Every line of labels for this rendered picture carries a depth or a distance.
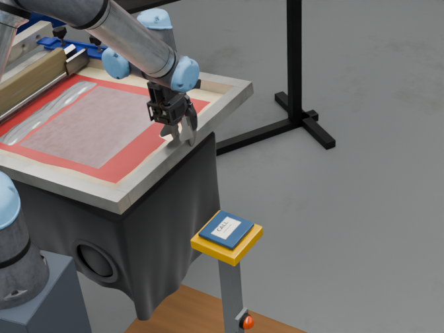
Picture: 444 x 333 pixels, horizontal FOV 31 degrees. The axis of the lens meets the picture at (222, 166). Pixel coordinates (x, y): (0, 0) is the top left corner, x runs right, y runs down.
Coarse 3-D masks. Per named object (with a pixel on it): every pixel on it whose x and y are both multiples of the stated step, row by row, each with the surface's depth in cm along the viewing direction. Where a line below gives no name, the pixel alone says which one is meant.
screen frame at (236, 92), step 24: (240, 96) 215; (216, 120) 208; (168, 144) 198; (0, 168) 204; (24, 168) 200; (144, 168) 191; (168, 168) 195; (72, 192) 190; (96, 192) 186; (120, 192) 184; (144, 192) 189
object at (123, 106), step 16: (64, 80) 245; (96, 80) 241; (48, 96) 237; (80, 96) 234; (96, 96) 233; (112, 96) 231; (128, 96) 230; (144, 96) 228; (64, 112) 228; (80, 112) 226; (96, 112) 225; (112, 112) 223; (128, 112) 222; (144, 112) 221; (128, 128) 215; (144, 128) 213; (160, 128) 212
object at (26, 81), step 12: (60, 48) 239; (48, 60) 235; (60, 60) 239; (24, 72) 229; (36, 72) 232; (48, 72) 236; (60, 72) 240; (12, 84) 226; (24, 84) 229; (36, 84) 233; (0, 96) 223; (12, 96) 227; (24, 96) 230; (0, 108) 224
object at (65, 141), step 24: (48, 120) 225; (72, 120) 223; (0, 144) 219; (24, 144) 216; (48, 144) 214; (72, 144) 212; (96, 144) 211; (120, 144) 209; (144, 144) 207; (72, 168) 203; (96, 168) 201; (120, 168) 199
